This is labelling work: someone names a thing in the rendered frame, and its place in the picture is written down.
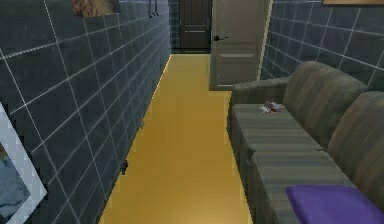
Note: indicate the broken white flat bowl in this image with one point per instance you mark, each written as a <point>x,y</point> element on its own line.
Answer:
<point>270,107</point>

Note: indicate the grey room door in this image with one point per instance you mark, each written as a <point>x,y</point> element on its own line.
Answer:
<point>236,43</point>

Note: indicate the dark brown room door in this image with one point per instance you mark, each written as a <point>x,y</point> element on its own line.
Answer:
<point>195,25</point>

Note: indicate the grey-green striped sofa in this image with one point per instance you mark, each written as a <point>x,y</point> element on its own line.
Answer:
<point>276,140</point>

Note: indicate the purple cushion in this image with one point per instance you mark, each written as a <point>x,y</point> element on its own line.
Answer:
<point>333,205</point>

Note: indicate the white framed picture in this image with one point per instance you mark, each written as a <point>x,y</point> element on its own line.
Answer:
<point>13,180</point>

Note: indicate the brown wall picture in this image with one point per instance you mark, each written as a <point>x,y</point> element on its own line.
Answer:
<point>93,6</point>

